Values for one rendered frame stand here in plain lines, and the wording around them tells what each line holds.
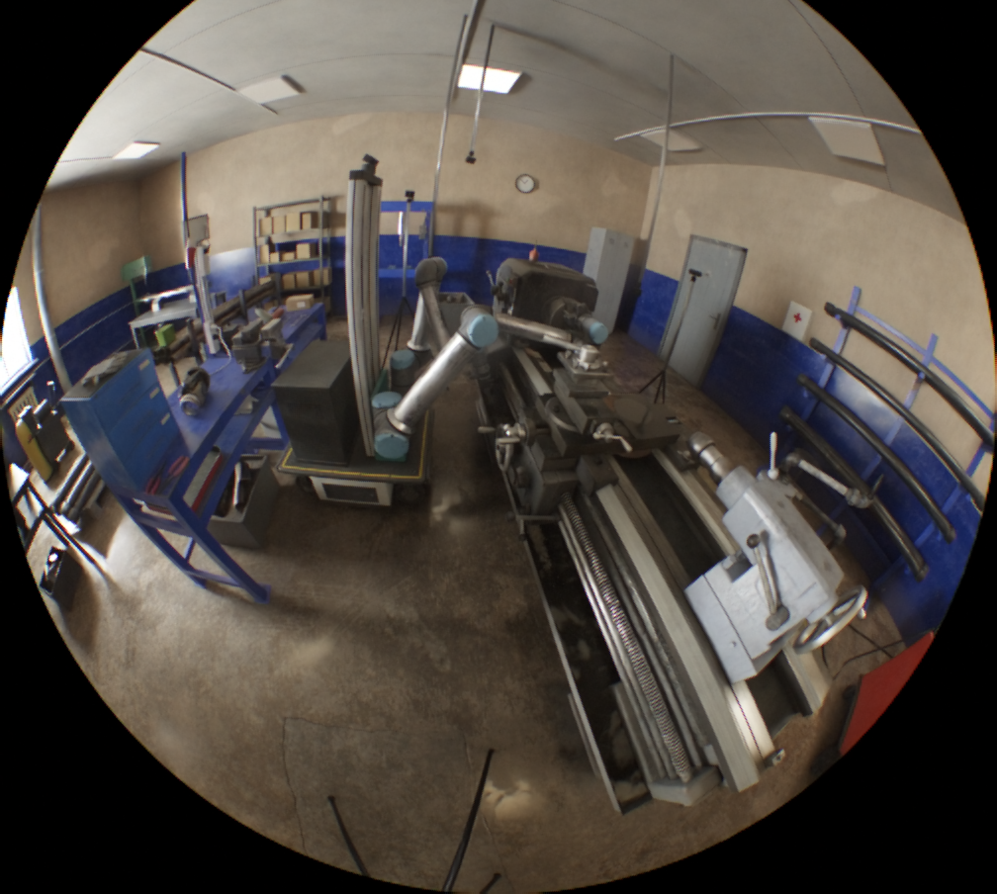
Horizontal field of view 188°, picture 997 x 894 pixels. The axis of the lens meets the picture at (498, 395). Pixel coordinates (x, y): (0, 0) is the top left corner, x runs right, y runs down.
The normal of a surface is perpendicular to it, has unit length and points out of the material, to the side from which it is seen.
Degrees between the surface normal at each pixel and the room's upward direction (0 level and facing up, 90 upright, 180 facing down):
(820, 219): 90
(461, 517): 0
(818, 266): 90
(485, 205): 90
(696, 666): 36
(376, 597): 0
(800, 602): 76
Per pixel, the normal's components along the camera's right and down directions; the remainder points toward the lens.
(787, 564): -0.94, -0.11
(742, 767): -0.47, -0.68
